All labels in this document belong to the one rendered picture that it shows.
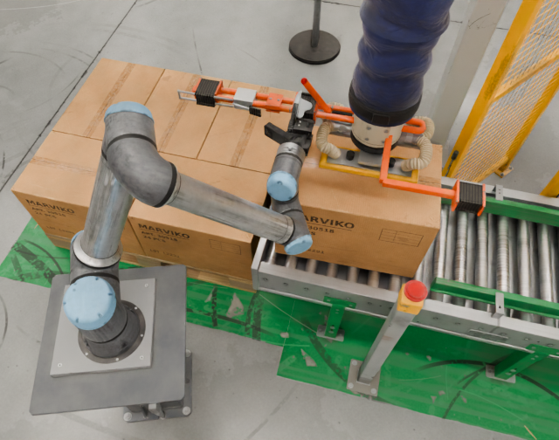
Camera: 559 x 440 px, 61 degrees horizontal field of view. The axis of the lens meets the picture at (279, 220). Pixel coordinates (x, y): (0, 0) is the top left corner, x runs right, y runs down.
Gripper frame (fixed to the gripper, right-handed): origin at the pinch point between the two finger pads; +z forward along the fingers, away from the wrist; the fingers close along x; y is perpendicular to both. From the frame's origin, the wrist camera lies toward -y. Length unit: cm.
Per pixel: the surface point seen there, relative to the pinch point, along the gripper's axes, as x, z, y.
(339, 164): -11.0, -12.9, 17.5
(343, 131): -6.1, -2.0, 16.8
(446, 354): -121, -31, 87
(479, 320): -61, -36, 83
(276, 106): 1.1, -3.0, -7.1
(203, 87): 2.2, -0.8, -33.5
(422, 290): -17, -51, 50
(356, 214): -26.1, -21.6, 27.0
